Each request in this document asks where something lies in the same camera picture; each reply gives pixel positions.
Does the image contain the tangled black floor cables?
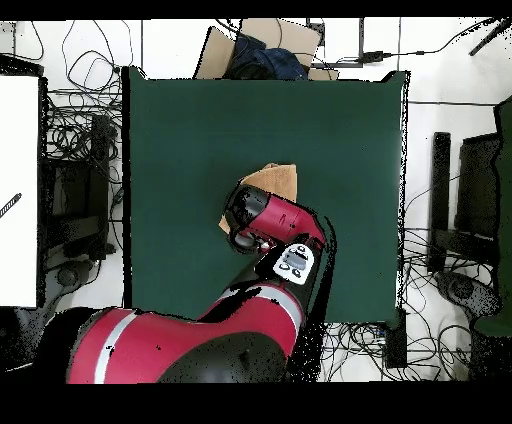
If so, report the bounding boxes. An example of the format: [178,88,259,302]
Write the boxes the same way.
[323,227,481,382]
[43,19,135,161]

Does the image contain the dark green table cloth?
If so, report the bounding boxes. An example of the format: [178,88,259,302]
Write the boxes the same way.
[121,65,411,327]

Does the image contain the black rectangular box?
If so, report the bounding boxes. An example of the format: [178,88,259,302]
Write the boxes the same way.
[384,307,408,370]

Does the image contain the brown cardboard box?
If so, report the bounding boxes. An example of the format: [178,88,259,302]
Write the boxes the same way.
[193,17,340,81]

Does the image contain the tan terry towel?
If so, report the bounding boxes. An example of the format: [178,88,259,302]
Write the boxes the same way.
[218,162,298,235]

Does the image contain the black stand frame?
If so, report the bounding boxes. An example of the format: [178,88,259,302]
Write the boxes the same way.
[39,113,118,261]
[426,131,501,275]

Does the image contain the green covered side table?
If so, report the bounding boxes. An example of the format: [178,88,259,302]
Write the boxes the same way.
[473,94,512,338]

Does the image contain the dark blue garment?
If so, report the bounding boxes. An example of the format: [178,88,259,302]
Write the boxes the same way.
[223,33,310,81]

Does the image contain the white flat panel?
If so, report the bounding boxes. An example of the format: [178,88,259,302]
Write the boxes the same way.
[0,74,41,308]

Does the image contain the black power adapter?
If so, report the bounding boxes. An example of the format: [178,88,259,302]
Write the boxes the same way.
[356,50,394,64]

